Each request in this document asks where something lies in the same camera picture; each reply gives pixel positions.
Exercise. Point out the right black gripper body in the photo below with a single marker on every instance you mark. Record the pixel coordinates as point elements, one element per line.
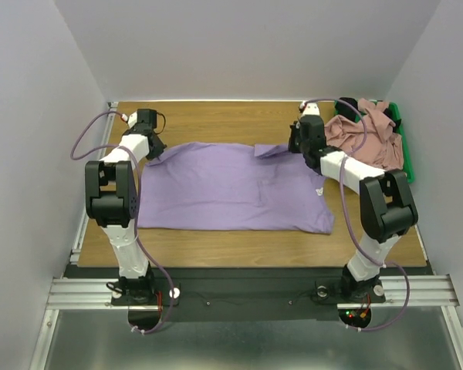
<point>294,139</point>

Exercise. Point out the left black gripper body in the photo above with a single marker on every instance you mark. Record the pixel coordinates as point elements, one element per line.
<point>157,151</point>

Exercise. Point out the purple t-shirt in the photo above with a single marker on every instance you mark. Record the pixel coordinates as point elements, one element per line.
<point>230,186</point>

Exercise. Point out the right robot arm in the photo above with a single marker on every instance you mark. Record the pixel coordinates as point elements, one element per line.
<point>387,208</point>

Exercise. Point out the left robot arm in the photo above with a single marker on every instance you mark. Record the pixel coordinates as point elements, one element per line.
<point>112,201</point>

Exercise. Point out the black t-shirt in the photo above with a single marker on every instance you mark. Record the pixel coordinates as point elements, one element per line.
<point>347,107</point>

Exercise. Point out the pink t-shirt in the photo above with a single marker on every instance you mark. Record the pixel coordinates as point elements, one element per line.
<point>373,141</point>

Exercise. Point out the green plastic bin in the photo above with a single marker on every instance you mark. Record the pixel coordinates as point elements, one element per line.
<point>394,114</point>

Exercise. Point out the right electronics board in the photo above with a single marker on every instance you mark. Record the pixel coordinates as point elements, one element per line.
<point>358,318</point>

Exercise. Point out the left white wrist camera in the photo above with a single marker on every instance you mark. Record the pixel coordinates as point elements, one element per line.
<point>130,120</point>

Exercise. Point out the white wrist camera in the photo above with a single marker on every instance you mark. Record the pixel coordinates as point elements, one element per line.
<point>130,120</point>
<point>309,109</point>

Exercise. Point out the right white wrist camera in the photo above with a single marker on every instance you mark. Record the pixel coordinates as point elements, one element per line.
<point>309,109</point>

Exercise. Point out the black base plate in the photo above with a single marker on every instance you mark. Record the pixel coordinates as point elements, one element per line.
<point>251,294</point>

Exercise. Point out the aluminium front rail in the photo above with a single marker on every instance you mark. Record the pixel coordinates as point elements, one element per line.
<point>425,291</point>

